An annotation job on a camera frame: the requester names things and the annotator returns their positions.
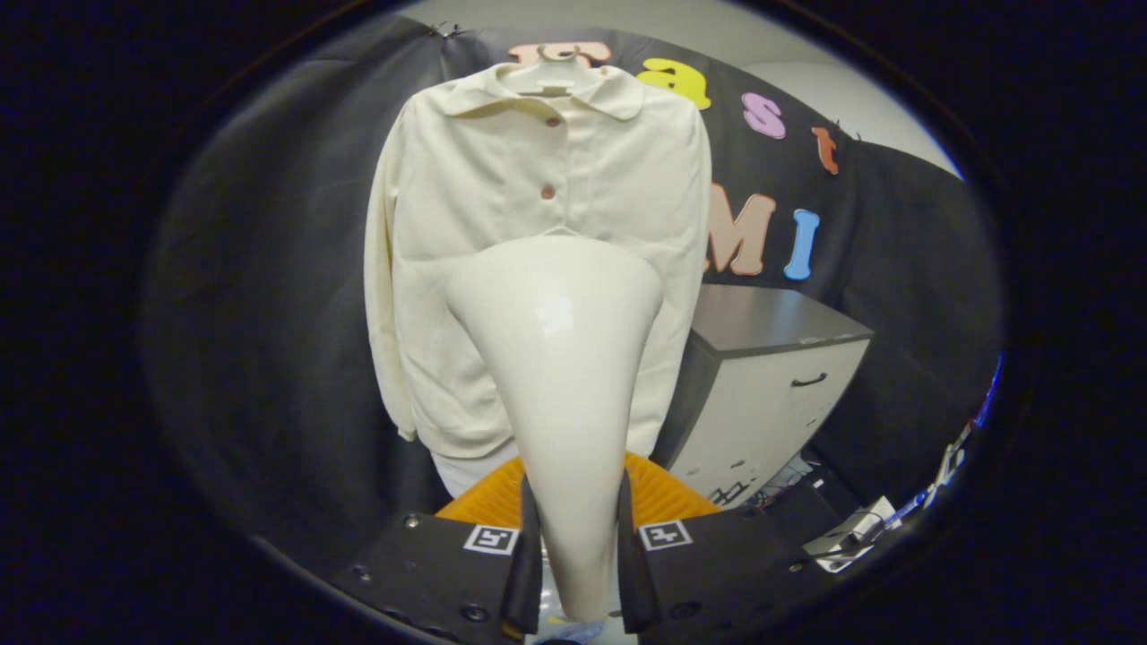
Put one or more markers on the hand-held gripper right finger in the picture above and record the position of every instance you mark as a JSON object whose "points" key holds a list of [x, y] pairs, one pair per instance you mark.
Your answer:
{"points": [[717, 564]]}

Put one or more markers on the white clothes hanger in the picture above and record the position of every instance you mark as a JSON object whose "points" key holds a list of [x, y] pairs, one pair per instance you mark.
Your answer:
{"points": [[547, 79]]}

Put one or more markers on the black box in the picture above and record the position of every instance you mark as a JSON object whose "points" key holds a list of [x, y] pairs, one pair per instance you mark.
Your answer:
{"points": [[829, 493]]}

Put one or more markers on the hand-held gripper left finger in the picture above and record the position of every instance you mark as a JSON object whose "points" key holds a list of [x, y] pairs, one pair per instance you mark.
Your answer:
{"points": [[430, 573]]}

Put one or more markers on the cream button shirt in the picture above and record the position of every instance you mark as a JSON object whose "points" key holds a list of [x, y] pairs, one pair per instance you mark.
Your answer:
{"points": [[466, 224]]}

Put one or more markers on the white garment steamer head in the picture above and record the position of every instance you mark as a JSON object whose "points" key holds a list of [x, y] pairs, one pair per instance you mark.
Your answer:
{"points": [[564, 403]]}

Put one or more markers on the white ironing pad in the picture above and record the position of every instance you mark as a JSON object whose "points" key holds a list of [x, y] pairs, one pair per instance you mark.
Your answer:
{"points": [[466, 470]]}

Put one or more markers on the grey cabinet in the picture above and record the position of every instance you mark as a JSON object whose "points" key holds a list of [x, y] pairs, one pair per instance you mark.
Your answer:
{"points": [[762, 394]]}

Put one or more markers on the white box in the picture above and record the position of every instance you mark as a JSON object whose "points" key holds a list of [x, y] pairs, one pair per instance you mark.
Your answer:
{"points": [[851, 537]]}

